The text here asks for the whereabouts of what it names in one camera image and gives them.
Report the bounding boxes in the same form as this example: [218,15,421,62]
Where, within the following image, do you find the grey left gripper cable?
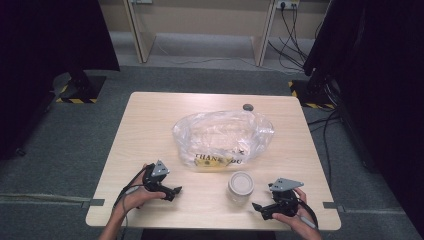
[119,185,140,240]

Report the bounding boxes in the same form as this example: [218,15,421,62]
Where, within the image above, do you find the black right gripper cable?
[295,197,320,230]

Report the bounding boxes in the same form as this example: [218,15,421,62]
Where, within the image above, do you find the white power strip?
[275,0,301,10]

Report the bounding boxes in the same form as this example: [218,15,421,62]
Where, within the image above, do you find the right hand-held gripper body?
[268,177,305,218]

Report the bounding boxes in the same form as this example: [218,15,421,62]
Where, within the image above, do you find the black curtain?
[302,0,424,236]
[0,0,121,162]

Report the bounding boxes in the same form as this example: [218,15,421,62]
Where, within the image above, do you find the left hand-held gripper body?
[142,159,175,198]

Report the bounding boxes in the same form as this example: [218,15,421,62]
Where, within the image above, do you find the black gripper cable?
[112,165,150,209]
[295,197,320,230]

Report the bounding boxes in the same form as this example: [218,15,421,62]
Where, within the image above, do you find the clear jar with white lid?
[227,170,255,205]

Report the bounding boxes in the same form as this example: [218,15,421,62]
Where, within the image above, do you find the black striped stand base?
[287,79,336,110]
[54,73,108,105]

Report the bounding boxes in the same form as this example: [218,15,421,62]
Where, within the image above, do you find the clear plastic bag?
[171,109,276,173]

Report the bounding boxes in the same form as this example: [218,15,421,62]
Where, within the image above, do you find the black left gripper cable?
[112,165,150,209]

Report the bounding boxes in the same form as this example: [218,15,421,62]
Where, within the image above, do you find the black wall cables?
[267,2,324,73]

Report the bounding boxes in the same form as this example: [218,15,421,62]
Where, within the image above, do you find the black floor cables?
[307,108,342,189]

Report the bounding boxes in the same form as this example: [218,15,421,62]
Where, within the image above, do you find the person's right hand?
[271,187,322,236]

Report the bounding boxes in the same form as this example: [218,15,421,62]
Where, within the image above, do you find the person's left hand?
[121,163,167,212]

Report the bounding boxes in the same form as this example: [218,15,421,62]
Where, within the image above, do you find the grey floor tape strip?
[0,192,106,208]
[322,201,407,215]

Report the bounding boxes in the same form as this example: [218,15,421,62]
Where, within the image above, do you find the light wooden desk frame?
[122,0,278,67]

